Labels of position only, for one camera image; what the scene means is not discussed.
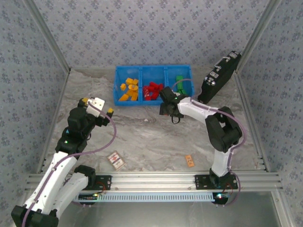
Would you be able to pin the curved yellow lego piece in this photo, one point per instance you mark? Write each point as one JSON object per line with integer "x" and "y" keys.
{"x": 124, "y": 97}
{"x": 130, "y": 92}

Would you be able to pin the round yellow lego piece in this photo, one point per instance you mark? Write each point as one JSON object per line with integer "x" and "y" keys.
{"x": 133, "y": 88}

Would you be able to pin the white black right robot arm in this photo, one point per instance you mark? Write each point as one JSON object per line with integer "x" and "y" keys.
{"x": 194, "y": 108}

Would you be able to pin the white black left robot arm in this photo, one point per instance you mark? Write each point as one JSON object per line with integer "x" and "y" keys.
{"x": 59, "y": 170}

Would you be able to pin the blue three-compartment plastic bin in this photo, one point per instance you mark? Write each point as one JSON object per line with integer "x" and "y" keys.
{"x": 152, "y": 74}

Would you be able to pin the playing card box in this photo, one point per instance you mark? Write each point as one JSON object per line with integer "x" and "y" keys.
{"x": 116, "y": 160}

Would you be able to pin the small orange paper ticket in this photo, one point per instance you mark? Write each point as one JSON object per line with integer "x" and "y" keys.
{"x": 189, "y": 161}

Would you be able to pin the black hard case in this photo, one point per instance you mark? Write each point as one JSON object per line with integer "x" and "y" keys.
{"x": 220, "y": 75}

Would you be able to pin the small circuit board with lights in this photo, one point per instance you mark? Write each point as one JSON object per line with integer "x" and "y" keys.
{"x": 220, "y": 197}
{"x": 88, "y": 196}

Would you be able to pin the aluminium table side rail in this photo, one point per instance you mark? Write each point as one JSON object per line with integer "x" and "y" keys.
{"x": 56, "y": 113}
{"x": 252, "y": 113}

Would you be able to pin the aluminium frame rail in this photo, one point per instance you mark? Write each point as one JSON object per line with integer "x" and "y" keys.
{"x": 154, "y": 180}

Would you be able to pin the aluminium corner post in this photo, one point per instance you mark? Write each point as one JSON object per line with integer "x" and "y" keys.
{"x": 48, "y": 35}
{"x": 259, "y": 35}

